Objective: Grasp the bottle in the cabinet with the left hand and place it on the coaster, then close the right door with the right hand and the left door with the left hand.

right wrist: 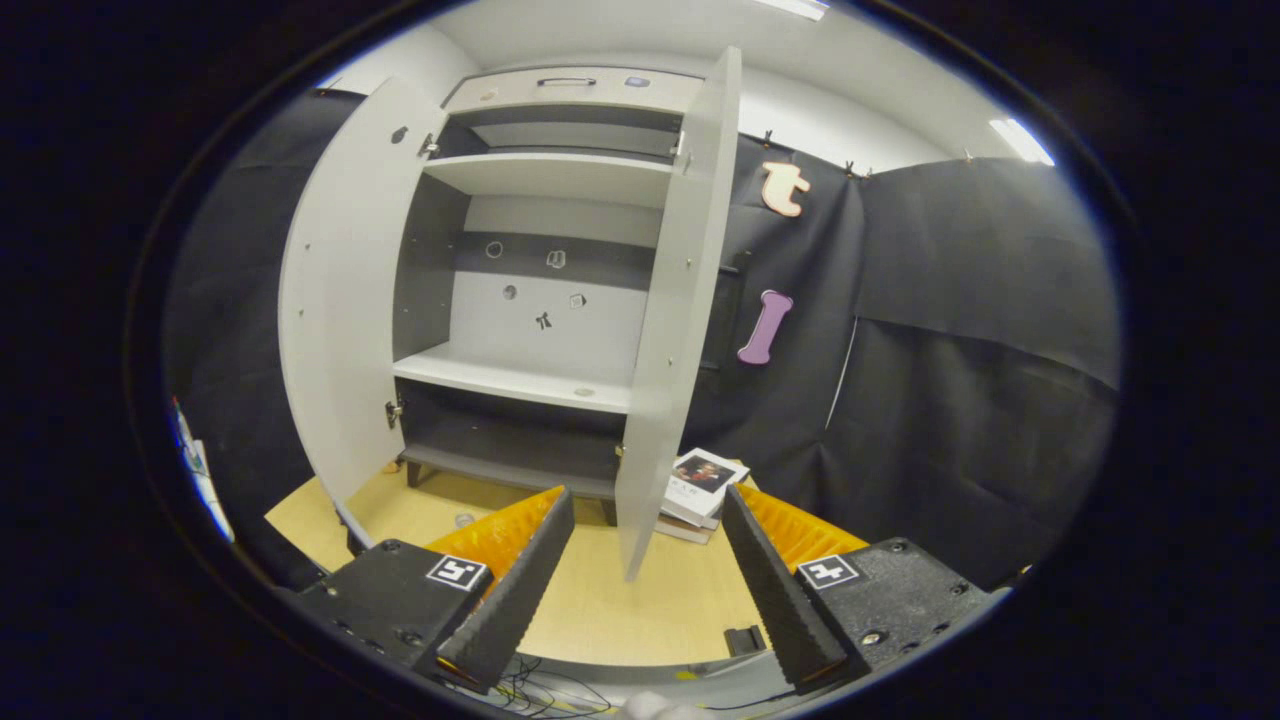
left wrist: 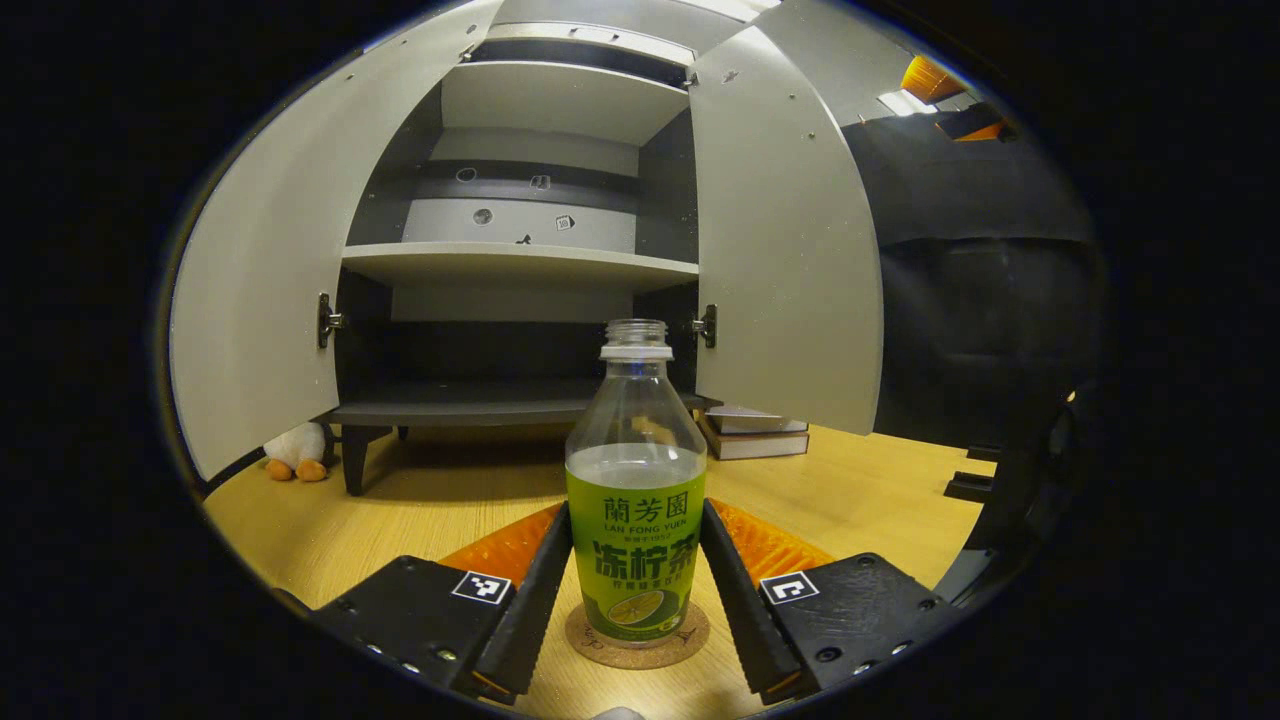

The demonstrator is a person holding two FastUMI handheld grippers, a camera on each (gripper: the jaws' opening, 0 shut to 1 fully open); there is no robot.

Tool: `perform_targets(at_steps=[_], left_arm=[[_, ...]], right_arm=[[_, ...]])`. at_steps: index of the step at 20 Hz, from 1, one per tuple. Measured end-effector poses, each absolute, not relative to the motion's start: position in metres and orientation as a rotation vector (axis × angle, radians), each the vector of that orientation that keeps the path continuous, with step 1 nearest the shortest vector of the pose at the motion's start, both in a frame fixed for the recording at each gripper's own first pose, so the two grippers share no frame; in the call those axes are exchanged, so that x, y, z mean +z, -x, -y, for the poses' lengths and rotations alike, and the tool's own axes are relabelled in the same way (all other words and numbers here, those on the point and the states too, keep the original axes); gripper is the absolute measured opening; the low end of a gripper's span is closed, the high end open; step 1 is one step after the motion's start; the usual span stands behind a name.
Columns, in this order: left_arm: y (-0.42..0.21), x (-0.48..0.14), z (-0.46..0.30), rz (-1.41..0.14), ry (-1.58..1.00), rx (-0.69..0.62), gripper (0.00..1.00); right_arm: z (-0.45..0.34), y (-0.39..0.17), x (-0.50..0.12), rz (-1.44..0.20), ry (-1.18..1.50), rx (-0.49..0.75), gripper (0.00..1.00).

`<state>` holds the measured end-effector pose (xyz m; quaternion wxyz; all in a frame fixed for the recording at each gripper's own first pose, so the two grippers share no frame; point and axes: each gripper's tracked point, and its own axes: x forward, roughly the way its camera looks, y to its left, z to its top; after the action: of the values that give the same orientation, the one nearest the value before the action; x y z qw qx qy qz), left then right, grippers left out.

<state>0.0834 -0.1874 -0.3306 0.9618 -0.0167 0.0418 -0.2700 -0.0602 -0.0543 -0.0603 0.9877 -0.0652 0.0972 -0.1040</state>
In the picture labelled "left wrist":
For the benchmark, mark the round cork coaster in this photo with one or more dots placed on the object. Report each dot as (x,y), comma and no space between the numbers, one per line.
(600,653)

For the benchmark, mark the black backdrop cloth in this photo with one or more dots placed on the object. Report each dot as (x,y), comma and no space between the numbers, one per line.
(980,300)

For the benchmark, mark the penguin plush toy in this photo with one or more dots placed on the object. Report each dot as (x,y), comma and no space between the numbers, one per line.
(295,445)

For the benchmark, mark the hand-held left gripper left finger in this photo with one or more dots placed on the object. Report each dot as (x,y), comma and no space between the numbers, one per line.
(530,610)

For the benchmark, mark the narrow ceiling light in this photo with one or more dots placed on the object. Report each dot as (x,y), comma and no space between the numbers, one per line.
(905,102)

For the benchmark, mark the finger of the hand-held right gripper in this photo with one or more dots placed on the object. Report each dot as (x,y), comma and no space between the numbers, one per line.
(975,125)
(928,80)

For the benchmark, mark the white cabinet door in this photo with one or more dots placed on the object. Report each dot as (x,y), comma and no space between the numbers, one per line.
(270,300)
(790,250)

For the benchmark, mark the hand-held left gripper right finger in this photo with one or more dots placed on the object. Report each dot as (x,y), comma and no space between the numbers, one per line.
(735,610)

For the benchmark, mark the white and grey cabinet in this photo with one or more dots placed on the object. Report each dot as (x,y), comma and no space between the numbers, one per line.
(470,402)

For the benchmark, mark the white cabinet drawer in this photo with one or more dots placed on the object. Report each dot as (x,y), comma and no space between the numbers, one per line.
(620,12)

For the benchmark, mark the white cabinet shelf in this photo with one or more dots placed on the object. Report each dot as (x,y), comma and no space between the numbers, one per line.
(570,100)
(520,265)

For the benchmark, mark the green label plastic bottle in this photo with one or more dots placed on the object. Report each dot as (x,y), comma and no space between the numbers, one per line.
(635,560)

